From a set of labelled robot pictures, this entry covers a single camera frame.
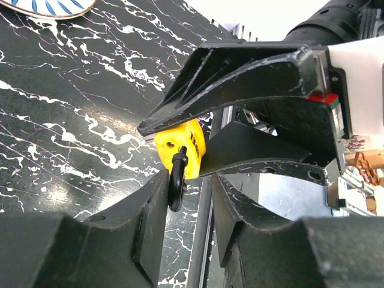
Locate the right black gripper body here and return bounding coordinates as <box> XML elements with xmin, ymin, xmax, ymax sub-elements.
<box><xmin>245</xmin><ymin>46</ymin><xmax>352</xmax><ymax>180</ymax></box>

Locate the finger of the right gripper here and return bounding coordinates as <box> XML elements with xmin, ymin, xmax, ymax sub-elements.
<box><xmin>137</xmin><ymin>40</ymin><xmax>326</xmax><ymax>135</ymax></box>
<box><xmin>200</xmin><ymin>122</ymin><xmax>339</xmax><ymax>187</ymax></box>

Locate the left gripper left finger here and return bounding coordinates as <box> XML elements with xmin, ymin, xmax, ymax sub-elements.
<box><xmin>1</xmin><ymin>170</ymin><xmax>169</xmax><ymax>287</ymax></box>

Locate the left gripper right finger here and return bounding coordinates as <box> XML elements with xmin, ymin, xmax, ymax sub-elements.
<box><xmin>211</xmin><ymin>173</ymin><xmax>383</xmax><ymax>287</ymax></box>

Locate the yellow padlock black shackle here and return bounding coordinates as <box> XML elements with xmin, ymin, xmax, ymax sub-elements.
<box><xmin>154</xmin><ymin>119</ymin><xmax>206</xmax><ymax>212</ymax></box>

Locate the blue striped white plate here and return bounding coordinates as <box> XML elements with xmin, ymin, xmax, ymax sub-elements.
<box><xmin>1</xmin><ymin>0</ymin><xmax>96</xmax><ymax>20</ymax></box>

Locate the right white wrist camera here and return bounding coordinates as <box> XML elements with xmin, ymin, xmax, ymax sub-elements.
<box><xmin>328</xmin><ymin>36</ymin><xmax>383</xmax><ymax>136</ymax></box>

